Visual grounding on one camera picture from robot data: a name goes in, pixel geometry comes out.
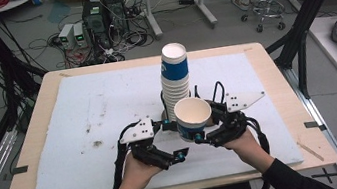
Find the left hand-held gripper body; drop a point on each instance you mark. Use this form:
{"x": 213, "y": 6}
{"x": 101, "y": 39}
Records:
{"x": 138, "y": 132}

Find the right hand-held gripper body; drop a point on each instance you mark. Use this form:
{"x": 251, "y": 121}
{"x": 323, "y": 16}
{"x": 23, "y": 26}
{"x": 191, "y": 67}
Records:
{"x": 232, "y": 128}

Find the single blue white cup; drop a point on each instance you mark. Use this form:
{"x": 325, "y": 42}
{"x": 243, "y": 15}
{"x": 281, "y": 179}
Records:
{"x": 190, "y": 130}

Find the stack of paper cups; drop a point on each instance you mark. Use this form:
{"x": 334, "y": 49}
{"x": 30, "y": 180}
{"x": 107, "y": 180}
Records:
{"x": 174, "y": 70}

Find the person's right hand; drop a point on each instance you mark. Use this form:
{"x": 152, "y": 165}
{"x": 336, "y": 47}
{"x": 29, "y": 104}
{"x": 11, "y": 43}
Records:
{"x": 251, "y": 153}

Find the person's left hand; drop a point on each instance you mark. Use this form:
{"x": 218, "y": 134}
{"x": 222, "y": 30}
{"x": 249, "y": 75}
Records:
{"x": 136, "y": 176}

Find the white foam mat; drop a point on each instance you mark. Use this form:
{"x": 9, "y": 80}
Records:
{"x": 73, "y": 105}

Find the black tape strip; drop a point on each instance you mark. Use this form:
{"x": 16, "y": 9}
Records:
{"x": 312, "y": 125}
{"x": 20, "y": 170}

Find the metal stool with wheels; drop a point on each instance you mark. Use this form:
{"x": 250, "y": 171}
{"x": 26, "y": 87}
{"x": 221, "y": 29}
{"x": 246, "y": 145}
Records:
{"x": 266, "y": 9}

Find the grey power supply unit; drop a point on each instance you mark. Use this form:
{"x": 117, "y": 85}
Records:
{"x": 80, "y": 35}
{"x": 66, "y": 35}

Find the black computer tower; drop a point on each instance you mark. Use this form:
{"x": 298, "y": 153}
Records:
{"x": 96, "y": 24}
{"x": 117, "y": 11}

